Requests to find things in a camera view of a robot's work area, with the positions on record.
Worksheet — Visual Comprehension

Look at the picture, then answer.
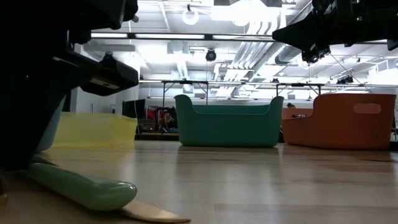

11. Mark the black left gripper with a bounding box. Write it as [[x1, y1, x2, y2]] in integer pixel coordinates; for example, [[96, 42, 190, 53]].
[[0, 0, 139, 63]]

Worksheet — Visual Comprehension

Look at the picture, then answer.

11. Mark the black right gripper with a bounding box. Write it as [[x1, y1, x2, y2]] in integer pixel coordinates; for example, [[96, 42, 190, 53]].
[[271, 0, 359, 51]]

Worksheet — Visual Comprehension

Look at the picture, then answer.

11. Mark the green handle knife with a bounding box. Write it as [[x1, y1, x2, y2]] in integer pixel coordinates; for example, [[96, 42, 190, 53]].
[[27, 154, 138, 212]]

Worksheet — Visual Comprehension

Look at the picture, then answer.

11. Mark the white cabinet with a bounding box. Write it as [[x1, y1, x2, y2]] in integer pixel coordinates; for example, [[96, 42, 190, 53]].
[[70, 86, 125, 114]]

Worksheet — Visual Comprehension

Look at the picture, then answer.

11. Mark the yellow plastic bin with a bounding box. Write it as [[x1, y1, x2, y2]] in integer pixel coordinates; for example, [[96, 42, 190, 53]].
[[51, 111, 138, 149]]

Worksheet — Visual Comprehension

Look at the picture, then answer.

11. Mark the orange plastic bin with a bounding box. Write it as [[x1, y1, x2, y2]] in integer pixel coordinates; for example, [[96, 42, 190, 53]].
[[281, 93, 397, 151]]

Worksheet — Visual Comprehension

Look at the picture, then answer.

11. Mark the black monitor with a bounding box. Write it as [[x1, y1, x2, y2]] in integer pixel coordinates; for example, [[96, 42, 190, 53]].
[[122, 98, 146, 120]]

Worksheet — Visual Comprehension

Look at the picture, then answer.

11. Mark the white round ceiling lamp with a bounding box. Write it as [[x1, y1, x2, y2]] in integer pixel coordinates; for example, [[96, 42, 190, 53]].
[[182, 4, 200, 26]]

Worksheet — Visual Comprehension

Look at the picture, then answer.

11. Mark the green plastic bin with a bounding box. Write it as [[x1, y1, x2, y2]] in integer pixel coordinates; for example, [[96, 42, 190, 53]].
[[174, 94, 285, 148]]

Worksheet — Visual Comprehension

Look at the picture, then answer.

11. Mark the red black equipment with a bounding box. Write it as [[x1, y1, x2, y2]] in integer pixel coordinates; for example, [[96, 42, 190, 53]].
[[154, 106, 178, 133]]

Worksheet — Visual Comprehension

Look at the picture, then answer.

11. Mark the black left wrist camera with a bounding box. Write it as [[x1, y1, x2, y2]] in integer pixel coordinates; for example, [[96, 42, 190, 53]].
[[52, 50, 140, 97]]

